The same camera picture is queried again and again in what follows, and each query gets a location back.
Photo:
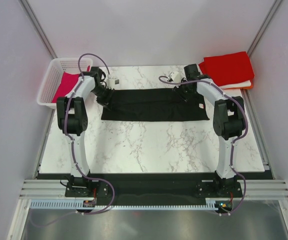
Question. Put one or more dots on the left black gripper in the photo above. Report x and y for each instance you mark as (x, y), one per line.
(107, 100)

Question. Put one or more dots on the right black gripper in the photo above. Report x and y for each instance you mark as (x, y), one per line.
(177, 89)

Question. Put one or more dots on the orange folded t shirt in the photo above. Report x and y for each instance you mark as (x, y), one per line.
(249, 87)

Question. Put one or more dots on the red folded t shirt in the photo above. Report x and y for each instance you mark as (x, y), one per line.
(229, 68)

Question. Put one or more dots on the white plastic basket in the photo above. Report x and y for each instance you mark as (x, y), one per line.
(53, 78)

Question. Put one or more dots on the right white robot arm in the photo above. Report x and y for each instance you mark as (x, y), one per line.
(229, 124)

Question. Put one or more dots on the aluminium corner post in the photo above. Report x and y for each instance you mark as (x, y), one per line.
(264, 26)
(38, 27)

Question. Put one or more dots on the left aluminium corner post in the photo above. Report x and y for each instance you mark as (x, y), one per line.
(38, 27)

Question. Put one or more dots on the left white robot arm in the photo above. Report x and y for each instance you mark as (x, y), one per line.
(72, 120)

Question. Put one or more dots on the black t shirt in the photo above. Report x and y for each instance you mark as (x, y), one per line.
(154, 105)

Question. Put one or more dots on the pink t shirt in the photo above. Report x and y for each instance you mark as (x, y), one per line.
(68, 84)

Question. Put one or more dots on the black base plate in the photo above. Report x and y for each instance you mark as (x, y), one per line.
(150, 184)

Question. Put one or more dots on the right aluminium corner post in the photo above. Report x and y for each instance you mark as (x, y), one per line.
(264, 26)

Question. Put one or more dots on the right aluminium side rail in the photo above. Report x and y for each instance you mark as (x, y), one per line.
(257, 133)

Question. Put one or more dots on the aluminium front frame rail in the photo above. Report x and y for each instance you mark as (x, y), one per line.
(41, 188)

